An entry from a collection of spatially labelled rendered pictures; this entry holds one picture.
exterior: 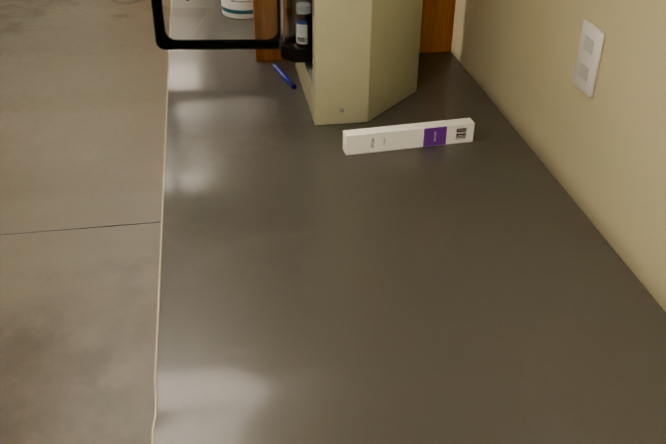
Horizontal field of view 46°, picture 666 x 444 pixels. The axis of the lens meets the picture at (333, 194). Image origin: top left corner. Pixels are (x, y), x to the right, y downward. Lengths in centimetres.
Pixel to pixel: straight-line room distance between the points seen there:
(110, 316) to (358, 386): 172
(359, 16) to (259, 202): 42
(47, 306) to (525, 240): 183
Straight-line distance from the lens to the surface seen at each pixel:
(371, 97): 159
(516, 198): 138
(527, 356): 105
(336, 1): 149
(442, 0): 195
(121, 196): 325
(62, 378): 245
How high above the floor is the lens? 163
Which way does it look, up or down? 31 degrees down
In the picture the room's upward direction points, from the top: 1 degrees clockwise
